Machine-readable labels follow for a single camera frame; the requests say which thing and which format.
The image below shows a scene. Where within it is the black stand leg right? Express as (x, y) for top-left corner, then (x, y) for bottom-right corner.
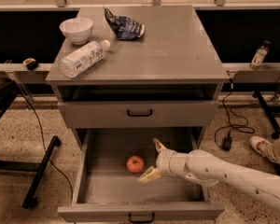
(252, 91), (280, 140)

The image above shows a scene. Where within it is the crumpled blue chip bag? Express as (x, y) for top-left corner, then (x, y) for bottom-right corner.
(105, 8), (146, 41)

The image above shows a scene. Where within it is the white red sneaker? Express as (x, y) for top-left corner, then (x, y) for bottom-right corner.
(249, 136), (272, 158)

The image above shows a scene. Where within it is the white bowl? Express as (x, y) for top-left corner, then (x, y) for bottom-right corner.
(59, 18), (93, 45)

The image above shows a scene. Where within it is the clear plastic water bottle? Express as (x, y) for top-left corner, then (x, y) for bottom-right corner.
(60, 40), (110, 78)

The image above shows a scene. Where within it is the closed grey top drawer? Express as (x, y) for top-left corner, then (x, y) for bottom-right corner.
(59, 101), (217, 128)

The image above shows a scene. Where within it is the black stand leg left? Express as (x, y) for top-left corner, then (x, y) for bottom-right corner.
(21, 136), (61, 209)

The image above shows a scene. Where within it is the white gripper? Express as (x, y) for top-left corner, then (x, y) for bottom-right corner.
(138, 138), (189, 183)

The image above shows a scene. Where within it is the open grey middle drawer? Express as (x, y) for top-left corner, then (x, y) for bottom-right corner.
(58, 128), (224, 224)

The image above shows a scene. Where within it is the black power adapter cable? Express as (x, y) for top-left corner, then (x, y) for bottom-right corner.
(214, 77), (256, 152)

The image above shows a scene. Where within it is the small glass bottle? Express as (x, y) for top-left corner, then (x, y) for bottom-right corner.
(250, 40), (271, 70)

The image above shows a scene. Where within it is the black stand leg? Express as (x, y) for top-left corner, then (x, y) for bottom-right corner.
(21, 136), (61, 209)
(252, 91), (280, 140)

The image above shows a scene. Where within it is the red apple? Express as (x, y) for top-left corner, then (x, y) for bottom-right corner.
(126, 155), (144, 174)

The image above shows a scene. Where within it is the grey drawer cabinet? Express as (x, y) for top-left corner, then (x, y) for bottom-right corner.
(46, 5), (228, 145)

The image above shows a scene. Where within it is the black cable left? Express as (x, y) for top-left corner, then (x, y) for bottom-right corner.
(20, 91), (75, 203)

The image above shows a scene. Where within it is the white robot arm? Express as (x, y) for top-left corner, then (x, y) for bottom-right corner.
(139, 138), (280, 212)

